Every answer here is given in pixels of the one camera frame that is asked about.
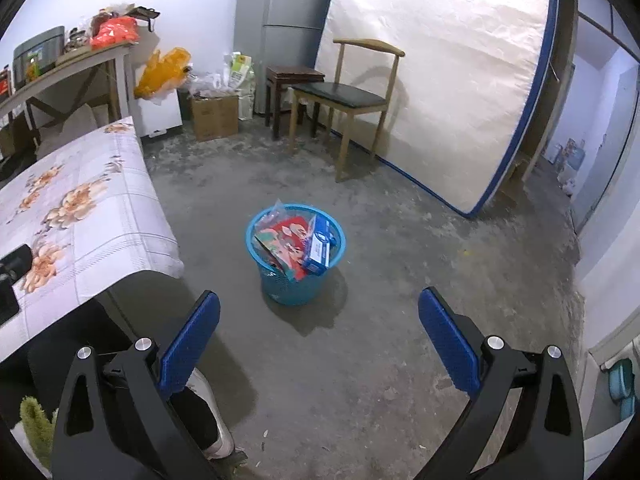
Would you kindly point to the dark wooden stool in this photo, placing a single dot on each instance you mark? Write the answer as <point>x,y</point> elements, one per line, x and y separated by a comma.
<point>292,75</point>

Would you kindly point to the green fuzzy garment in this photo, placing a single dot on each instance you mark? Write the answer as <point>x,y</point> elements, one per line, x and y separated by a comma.
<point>37,425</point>

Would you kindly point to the grey shoe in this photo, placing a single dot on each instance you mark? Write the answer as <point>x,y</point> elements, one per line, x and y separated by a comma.
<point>220,435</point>

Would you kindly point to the blue plastic basket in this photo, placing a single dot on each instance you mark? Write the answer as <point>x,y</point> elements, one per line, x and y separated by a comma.
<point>295,290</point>

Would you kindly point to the white cushion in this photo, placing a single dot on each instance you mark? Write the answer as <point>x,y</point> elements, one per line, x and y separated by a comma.
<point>67,130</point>

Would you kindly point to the grey refrigerator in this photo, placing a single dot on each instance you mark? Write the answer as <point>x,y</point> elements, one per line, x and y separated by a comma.
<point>285,20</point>

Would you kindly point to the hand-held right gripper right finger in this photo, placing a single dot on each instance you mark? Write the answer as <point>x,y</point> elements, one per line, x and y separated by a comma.
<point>447,340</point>

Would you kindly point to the wooden chair black seat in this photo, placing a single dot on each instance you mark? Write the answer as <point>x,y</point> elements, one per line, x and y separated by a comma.
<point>340,95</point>

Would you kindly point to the red printed plastic packet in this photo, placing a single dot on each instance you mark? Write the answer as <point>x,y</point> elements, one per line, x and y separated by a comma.
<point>285,247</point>

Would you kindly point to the white packets pile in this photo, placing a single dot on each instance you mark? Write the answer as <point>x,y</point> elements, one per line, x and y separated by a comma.
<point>240,80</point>

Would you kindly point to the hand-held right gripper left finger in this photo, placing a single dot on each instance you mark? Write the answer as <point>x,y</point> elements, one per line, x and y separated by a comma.
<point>192,340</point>

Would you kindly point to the grey rice cooker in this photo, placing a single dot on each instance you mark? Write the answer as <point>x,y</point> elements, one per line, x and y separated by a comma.
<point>40,52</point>

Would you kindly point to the white mattress blue edge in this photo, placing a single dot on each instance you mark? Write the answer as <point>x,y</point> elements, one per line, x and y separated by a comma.
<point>440,70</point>

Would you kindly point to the blue plastic basin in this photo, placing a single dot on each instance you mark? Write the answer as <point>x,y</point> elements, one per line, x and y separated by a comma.
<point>622,390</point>

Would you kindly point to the blue white toothpaste box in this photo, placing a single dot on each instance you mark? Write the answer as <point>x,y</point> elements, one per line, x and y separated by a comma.
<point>319,247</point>

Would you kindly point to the red orange plastic bag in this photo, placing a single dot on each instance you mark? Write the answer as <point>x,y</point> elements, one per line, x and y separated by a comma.
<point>115,32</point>

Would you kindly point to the wooden desk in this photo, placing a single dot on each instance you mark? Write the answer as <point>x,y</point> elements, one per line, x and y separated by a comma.
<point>95,65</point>

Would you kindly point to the cardboard box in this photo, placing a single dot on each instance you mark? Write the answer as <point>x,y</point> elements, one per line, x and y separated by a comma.
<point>215,117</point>

